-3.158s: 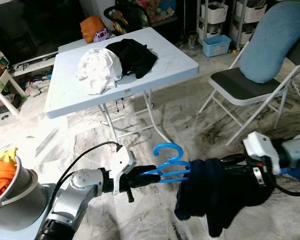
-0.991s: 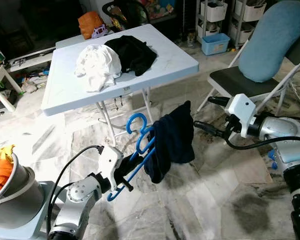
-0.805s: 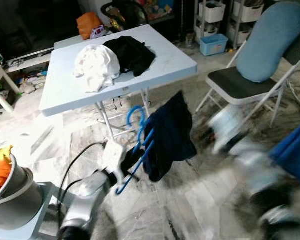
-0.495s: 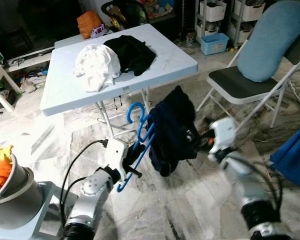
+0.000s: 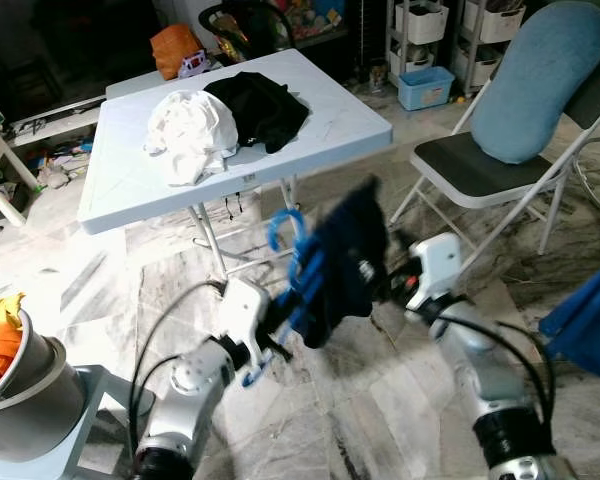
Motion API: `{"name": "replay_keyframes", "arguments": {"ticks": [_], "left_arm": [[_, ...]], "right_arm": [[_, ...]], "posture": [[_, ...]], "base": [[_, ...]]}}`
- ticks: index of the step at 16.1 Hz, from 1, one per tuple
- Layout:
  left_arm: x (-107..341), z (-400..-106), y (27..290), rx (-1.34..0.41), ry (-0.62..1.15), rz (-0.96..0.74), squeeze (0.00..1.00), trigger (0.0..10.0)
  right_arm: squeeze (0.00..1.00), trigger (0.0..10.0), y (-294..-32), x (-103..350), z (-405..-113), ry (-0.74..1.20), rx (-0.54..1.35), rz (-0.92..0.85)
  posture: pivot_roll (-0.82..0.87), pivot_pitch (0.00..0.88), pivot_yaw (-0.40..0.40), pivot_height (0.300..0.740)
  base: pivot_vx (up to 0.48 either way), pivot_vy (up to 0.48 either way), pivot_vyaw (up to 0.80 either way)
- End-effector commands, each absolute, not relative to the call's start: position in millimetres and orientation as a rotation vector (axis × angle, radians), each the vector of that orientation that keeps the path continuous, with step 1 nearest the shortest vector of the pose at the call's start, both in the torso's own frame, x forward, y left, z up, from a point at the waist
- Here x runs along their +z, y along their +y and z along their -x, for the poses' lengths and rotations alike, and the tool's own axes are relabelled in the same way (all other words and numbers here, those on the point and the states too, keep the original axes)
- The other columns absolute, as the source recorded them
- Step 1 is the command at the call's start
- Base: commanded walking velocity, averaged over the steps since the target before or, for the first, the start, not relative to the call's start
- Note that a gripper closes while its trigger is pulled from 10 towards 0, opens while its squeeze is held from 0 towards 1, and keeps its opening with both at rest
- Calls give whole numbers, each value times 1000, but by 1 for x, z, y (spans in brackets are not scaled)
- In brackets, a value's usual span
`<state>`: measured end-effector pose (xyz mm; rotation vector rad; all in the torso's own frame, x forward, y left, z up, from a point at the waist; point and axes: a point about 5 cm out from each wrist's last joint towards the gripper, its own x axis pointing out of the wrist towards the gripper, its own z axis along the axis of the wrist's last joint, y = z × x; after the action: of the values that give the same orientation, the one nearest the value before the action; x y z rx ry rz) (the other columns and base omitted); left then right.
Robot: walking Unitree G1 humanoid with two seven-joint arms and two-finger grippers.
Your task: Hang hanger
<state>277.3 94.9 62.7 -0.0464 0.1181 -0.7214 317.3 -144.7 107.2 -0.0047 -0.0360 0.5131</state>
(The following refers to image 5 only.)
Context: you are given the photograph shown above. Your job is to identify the grey metal bucket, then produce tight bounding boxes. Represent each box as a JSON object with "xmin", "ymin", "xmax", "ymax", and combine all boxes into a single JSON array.
[{"xmin": 0, "ymin": 310, "xmax": 86, "ymax": 463}]

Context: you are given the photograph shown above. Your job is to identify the light blue plastic basket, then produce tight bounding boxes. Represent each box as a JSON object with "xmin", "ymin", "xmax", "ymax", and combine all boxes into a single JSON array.
[{"xmin": 397, "ymin": 66, "xmax": 456, "ymax": 111}]

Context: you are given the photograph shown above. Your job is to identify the white crumpled garment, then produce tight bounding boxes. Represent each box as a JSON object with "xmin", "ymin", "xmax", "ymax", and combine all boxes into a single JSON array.
[{"xmin": 144, "ymin": 90, "xmax": 239, "ymax": 187}]

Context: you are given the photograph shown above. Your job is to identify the bright blue hanging garment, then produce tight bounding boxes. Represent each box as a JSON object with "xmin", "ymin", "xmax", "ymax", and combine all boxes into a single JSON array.
[{"xmin": 538, "ymin": 255, "xmax": 600, "ymax": 386}]

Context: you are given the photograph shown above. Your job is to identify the grey shelf trolley white bins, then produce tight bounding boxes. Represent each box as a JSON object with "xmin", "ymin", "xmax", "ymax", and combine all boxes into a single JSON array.
[
  {"xmin": 458, "ymin": 0, "xmax": 526, "ymax": 91},
  {"xmin": 385, "ymin": 0, "xmax": 451, "ymax": 86}
]

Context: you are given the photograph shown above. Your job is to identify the navy blue garment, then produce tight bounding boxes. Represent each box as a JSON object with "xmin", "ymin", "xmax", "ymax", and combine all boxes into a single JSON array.
[{"xmin": 302, "ymin": 178, "xmax": 391, "ymax": 349}]

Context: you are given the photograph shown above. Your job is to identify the white folding table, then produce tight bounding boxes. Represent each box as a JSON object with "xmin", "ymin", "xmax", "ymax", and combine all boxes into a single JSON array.
[{"xmin": 77, "ymin": 48, "xmax": 394, "ymax": 281}]

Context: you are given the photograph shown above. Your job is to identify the small white side table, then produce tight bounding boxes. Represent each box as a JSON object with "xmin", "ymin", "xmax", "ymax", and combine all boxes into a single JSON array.
[{"xmin": 105, "ymin": 68, "xmax": 171, "ymax": 101}]

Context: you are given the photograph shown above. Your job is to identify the black crumpled garment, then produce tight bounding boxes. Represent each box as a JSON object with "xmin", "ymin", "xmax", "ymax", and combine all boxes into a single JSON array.
[{"xmin": 202, "ymin": 71, "xmax": 311, "ymax": 154}]

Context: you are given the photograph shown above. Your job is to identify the white low round-legged table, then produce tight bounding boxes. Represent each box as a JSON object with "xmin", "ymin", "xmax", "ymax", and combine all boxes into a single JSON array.
[{"xmin": 0, "ymin": 130, "xmax": 29, "ymax": 229}]

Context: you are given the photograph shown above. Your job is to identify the orange bag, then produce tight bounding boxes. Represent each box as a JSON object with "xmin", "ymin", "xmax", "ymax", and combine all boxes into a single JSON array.
[{"xmin": 150, "ymin": 24, "xmax": 206, "ymax": 81}]

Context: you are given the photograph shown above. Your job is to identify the grey seat white folding chair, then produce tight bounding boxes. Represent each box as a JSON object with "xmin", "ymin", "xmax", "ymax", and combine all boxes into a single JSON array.
[{"xmin": 390, "ymin": 50, "xmax": 600, "ymax": 271}]

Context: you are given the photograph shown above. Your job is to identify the small purple toy car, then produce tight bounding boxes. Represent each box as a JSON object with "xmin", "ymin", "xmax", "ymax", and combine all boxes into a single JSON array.
[{"xmin": 178, "ymin": 52, "xmax": 214, "ymax": 79}]

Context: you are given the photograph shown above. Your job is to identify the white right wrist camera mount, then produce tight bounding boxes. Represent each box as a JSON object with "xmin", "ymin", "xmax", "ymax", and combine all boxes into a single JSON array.
[{"xmin": 407, "ymin": 233, "xmax": 463, "ymax": 313}]

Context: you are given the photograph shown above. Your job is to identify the blue plastic clothes hanger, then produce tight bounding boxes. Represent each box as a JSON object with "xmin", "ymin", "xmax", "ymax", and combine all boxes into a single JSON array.
[{"xmin": 242, "ymin": 207, "xmax": 326, "ymax": 389}]

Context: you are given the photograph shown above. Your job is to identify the light blue oval cushion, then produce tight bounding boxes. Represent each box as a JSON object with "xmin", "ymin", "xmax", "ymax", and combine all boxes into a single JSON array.
[{"xmin": 470, "ymin": 0, "xmax": 600, "ymax": 165}]

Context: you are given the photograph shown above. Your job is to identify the light blue small chair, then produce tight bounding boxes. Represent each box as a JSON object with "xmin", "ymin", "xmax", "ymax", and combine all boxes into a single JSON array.
[{"xmin": 0, "ymin": 365, "xmax": 141, "ymax": 480}]

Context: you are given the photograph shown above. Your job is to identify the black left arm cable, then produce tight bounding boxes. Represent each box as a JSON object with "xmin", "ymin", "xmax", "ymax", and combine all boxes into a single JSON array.
[{"xmin": 128, "ymin": 280, "xmax": 226, "ymax": 441}]

